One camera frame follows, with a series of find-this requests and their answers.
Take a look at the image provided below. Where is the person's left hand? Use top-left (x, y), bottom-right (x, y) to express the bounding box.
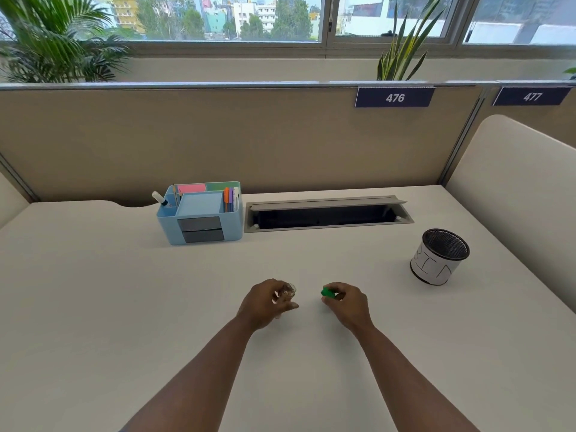
top-left (237, 279), bottom-right (300, 334)

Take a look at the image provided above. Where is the person's right hand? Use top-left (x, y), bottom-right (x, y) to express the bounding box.
top-left (321, 282), bottom-right (375, 337)

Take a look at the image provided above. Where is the small clear glass jar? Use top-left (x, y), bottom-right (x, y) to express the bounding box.
top-left (273, 283), bottom-right (297, 305)

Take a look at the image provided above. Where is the person's right forearm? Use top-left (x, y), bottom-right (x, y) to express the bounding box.
top-left (355, 325), bottom-right (480, 432)

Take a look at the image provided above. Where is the person's left forearm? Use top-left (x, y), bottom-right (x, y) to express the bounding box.
top-left (119, 314), bottom-right (254, 432)

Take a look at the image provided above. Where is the black mesh cup white label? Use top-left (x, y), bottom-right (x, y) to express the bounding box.
top-left (410, 228), bottom-right (470, 286)

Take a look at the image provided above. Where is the light blue desk organizer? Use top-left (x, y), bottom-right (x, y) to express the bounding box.
top-left (156, 181), bottom-right (244, 246)

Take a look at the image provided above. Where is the light blue note pad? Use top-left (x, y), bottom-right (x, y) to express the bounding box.
top-left (175, 192), bottom-right (224, 217)

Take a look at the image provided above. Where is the beige desk partition panel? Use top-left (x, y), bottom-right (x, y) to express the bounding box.
top-left (0, 81), bottom-right (576, 207)

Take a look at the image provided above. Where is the dark blue number sign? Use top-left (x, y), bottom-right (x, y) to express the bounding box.
top-left (492, 86), bottom-right (574, 107)
top-left (355, 86), bottom-right (436, 109)

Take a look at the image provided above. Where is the cream rounded side divider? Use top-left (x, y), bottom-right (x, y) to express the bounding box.
top-left (0, 172), bottom-right (31, 230)
top-left (445, 114), bottom-right (576, 314)

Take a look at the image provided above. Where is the tall-leaved snake plant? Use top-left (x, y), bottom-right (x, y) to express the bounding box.
top-left (376, 0), bottom-right (445, 82)

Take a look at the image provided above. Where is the green palm plant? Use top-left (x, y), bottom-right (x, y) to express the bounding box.
top-left (0, 0), bottom-right (134, 83)

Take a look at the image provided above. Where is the grey window frame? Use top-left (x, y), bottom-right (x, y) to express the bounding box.
top-left (0, 0), bottom-right (576, 59)

